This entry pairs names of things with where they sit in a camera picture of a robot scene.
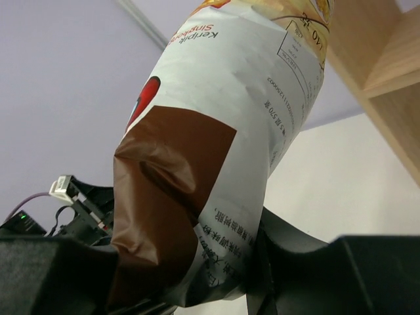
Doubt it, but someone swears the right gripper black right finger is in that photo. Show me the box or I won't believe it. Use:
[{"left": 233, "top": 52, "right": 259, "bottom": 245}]
[{"left": 246, "top": 210, "right": 419, "bottom": 315}]

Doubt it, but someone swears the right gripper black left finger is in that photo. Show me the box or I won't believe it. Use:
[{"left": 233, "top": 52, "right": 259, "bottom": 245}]
[{"left": 0, "top": 234, "right": 171, "bottom": 315}]

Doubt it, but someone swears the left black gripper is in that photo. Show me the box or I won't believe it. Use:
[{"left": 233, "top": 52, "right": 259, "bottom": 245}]
[{"left": 48, "top": 179, "right": 114, "bottom": 246}]

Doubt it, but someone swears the Chuba cassava chips bag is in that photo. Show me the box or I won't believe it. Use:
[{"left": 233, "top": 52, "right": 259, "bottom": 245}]
[{"left": 108, "top": 1, "right": 335, "bottom": 308}]

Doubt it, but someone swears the wooden two-tier shelf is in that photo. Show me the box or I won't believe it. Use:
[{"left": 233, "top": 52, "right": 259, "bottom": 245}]
[{"left": 327, "top": 1, "right": 419, "bottom": 182}]

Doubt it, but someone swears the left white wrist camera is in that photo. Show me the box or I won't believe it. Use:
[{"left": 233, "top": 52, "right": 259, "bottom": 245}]
[{"left": 48, "top": 175, "right": 79, "bottom": 205}]

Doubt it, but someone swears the grey aluminium corner post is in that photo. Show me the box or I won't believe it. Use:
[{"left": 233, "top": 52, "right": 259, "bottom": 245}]
[{"left": 117, "top": 0, "right": 168, "bottom": 51}]

